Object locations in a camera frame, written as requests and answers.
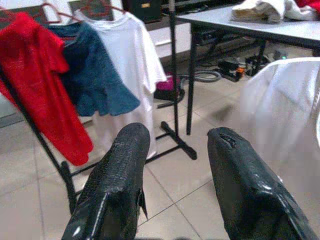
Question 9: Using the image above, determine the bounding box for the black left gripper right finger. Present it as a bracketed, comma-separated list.
[206, 126, 320, 240]

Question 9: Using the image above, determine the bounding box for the grey vacuum hose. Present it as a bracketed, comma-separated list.
[183, 69, 221, 84]

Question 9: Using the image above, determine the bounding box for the pink and black vacuum cleaner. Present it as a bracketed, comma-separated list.
[153, 74, 186, 103]

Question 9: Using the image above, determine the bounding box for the cream folded towel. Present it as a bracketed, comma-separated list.
[231, 0, 286, 25]

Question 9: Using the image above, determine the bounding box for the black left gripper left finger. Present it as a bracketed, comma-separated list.
[61, 122, 152, 240]

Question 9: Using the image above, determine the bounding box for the white hanging t-shirt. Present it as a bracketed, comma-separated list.
[79, 11, 168, 161]

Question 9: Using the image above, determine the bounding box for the large white shirt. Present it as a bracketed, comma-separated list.
[239, 56, 320, 203]

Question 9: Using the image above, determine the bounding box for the red crumpled garment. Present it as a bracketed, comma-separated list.
[297, 0, 320, 12]

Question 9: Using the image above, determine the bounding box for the black and silver clothes rack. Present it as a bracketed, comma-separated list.
[0, 0, 198, 216]

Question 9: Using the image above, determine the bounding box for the red hanging shirt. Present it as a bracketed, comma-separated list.
[0, 11, 95, 167]

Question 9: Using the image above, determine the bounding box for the black power strip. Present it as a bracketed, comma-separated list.
[216, 56, 272, 82]

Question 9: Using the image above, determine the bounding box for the blue denim garment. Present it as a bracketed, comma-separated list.
[48, 23, 141, 118]

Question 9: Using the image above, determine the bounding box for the white table with black legs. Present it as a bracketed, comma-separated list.
[174, 4, 320, 136]

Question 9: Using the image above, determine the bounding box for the red clothes hanger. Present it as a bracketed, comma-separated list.
[32, 1, 83, 26]
[79, 1, 126, 19]

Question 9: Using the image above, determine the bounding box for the white rolled towel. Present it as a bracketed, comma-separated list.
[284, 0, 320, 21]

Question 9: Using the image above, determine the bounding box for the black box with label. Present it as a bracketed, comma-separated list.
[124, 0, 163, 24]

